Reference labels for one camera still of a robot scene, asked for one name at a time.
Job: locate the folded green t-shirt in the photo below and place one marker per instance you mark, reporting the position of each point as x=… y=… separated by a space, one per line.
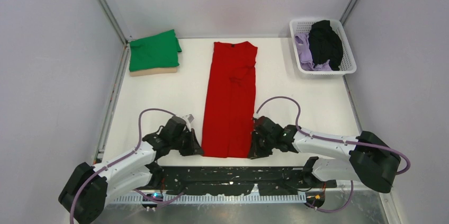
x=157 y=51

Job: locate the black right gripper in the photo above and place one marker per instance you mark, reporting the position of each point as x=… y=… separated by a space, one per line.
x=256 y=151

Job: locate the folded beige t-shirt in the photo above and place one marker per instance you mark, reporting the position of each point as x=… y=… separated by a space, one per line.
x=153 y=71

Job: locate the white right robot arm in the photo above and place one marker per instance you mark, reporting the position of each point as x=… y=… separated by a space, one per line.
x=364 y=158

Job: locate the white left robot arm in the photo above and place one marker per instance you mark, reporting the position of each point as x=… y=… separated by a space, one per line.
x=90 y=188

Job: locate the lilac t-shirt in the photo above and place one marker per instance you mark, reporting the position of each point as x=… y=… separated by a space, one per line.
x=305 y=55

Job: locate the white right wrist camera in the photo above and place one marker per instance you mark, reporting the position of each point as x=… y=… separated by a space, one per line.
x=256 y=116

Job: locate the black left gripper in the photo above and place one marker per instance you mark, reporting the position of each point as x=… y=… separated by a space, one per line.
x=194 y=147

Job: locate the red t-shirt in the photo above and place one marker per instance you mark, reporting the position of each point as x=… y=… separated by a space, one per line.
x=230 y=101

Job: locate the black t-shirt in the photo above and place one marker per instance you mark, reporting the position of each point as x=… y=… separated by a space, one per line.
x=325 y=45

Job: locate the white plastic laundry basket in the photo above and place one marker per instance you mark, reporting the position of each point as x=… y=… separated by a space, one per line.
x=347 y=66

